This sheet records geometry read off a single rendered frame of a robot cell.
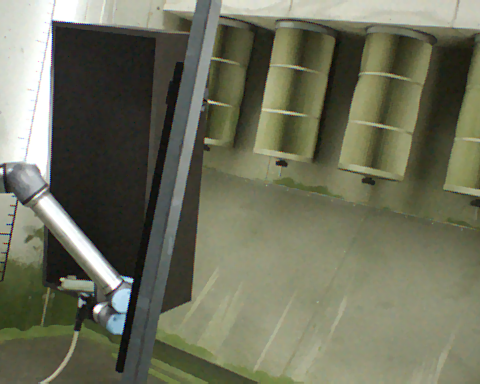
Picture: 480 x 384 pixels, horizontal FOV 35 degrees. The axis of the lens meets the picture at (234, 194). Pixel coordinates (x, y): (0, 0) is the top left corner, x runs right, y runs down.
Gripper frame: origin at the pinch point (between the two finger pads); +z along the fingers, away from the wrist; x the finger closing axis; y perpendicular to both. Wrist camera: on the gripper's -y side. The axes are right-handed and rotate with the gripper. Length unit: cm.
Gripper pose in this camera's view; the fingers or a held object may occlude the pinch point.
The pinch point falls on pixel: (85, 292)
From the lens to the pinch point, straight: 328.2
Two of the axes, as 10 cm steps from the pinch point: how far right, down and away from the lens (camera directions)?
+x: 8.1, 1.5, 5.7
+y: -2.3, 9.7, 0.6
